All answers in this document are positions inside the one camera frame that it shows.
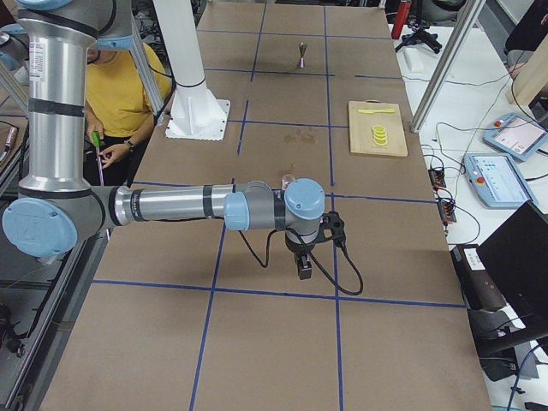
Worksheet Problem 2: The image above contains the black monitor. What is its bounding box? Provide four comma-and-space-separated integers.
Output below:
477, 201, 547, 321

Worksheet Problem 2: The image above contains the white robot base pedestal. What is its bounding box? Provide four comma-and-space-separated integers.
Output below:
153, 0, 230, 141

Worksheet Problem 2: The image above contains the red cylinder bottle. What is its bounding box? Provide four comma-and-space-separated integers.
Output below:
390, 0, 411, 39

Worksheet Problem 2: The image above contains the teach pendant with red button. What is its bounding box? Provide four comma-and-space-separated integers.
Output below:
482, 113, 547, 162

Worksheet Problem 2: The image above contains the green handled grabber tool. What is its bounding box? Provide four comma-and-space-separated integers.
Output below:
91, 131, 104, 186

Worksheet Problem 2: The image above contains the blue tape line lengthwise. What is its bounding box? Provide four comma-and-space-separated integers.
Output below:
323, 6, 344, 410

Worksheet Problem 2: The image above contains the blue tape line crosswise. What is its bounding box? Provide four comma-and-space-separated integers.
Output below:
92, 279, 466, 309

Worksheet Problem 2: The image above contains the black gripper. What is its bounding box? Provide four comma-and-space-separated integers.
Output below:
285, 211, 345, 280

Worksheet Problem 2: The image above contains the wooden cutting board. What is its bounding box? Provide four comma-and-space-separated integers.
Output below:
348, 101, 408, 158

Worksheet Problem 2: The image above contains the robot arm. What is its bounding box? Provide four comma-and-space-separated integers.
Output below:
2, 1, 346, 279

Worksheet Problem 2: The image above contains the person in yellow shirt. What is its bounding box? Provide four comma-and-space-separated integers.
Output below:
83, 48, 156, 186

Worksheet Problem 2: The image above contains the upright wooden plank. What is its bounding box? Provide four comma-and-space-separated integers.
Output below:
507, 38, 548, 106

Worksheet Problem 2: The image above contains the clear glass beaker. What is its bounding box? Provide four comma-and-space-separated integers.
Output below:
281, 173, 296, 191

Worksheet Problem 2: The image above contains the aluminium frame post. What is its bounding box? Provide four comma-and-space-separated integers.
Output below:
410, 0, 485, 133

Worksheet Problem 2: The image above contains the yellow plastic knife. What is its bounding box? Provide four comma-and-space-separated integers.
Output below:
357, 108, 396, 115

